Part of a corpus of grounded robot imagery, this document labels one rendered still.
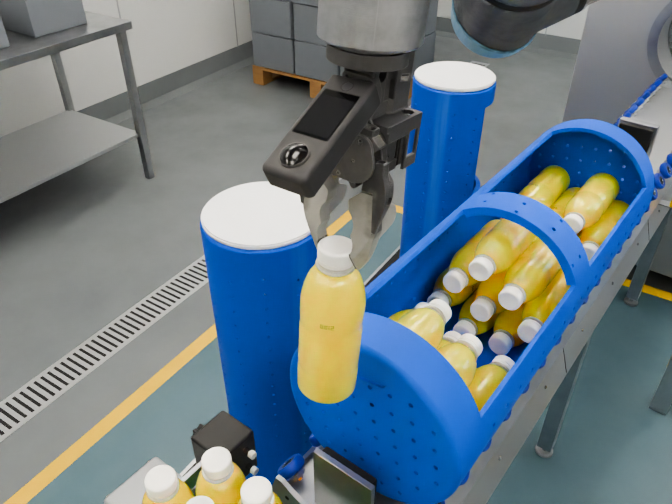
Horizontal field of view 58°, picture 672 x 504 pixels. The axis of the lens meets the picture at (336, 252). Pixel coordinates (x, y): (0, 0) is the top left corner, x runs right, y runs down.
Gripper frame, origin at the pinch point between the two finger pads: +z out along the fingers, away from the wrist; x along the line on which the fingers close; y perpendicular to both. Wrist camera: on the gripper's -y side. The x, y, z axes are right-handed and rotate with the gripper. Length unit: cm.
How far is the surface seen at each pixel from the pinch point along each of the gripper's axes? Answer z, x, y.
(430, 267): 32, 11, 49
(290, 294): 50, 40, 43
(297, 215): 35, 45, 51
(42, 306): 143, 192, 59
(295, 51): 91, 262, 316
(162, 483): 33.8, 13.4, -13.9
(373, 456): 37.3, -3.4, 9.1
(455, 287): 29, 2, 43
